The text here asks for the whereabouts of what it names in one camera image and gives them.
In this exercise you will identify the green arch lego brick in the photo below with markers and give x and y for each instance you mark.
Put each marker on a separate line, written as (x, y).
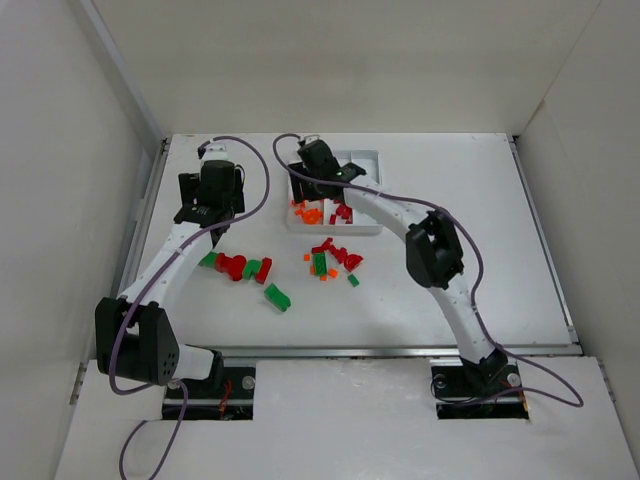
(277, 298)

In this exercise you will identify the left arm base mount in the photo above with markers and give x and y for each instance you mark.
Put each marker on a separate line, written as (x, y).
(233, 400)

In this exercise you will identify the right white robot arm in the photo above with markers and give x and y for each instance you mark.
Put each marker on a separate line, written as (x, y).
(433, 251)

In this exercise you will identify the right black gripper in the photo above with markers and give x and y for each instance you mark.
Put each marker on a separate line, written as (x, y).
(301, 187)

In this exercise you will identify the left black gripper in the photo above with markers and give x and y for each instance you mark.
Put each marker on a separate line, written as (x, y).
(186, 183)

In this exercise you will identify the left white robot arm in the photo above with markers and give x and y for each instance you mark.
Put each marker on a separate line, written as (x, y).
(134, 336)

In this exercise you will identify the white three-compartment tray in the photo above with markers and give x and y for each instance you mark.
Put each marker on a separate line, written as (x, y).
(334, 224)

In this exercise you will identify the green 2x3 lego plate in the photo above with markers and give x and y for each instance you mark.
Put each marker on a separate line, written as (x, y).
(319, 264)

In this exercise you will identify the orange round lego piece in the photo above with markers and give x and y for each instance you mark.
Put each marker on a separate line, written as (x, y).
(312, 216)

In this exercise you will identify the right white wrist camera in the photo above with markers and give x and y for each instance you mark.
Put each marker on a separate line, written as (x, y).
(309, 139)

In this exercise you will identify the green red long lego assembly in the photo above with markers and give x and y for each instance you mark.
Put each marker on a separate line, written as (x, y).
(238, 267)

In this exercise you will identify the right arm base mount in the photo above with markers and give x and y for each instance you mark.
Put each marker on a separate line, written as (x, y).
(458, 399)

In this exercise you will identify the small green lego wedge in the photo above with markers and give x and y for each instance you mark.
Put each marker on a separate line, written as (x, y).
(353, 280)

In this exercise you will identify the red round dome lego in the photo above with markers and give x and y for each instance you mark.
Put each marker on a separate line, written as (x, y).
(352, 261)

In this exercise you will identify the aluminium rail front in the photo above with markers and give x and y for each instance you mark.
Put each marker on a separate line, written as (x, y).
(381, 352)

